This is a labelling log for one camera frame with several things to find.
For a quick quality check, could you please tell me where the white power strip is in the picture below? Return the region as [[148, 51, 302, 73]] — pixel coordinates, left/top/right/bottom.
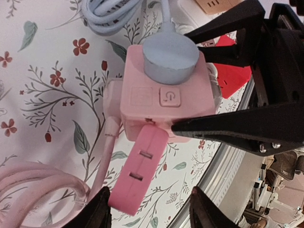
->
[[170, 0, 223, 33]]

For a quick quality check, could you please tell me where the pink plug adapter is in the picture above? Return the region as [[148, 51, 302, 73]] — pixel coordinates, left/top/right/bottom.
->
[[108, 125, 169, 216]]

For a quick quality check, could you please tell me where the light pink cube socket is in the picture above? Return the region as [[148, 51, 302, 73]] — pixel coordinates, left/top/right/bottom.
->
[[120, 45, 216, 143]]

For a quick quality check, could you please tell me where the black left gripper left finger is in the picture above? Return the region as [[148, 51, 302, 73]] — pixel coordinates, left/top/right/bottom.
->
[[67, 186, 112, 228]]

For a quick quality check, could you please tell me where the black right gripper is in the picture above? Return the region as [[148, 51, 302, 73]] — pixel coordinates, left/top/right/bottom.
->
[[185, 0, 304, 114]]

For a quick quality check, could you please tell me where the light blue round plug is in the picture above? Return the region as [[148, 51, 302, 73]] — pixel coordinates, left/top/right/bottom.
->
[[142, 0, 200, 85]]

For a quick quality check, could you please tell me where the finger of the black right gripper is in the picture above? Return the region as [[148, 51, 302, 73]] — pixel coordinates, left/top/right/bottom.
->
[[171, 102, 304, 157]]

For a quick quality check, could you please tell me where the floral patterned table mat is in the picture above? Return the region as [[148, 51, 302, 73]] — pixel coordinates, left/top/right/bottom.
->
[[0, 0, 247, 228]]

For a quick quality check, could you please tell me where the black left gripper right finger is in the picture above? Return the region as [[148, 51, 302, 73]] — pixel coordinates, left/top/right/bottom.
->
[[189, 186, 238, 228]]

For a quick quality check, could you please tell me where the beige cube socket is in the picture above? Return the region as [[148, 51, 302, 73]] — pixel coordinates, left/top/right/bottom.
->
[[195, 0, 242, 15]]

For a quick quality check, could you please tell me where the red cube socket adapter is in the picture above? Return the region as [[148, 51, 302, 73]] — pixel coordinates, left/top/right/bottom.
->
[[203, 35, 251, 99]]

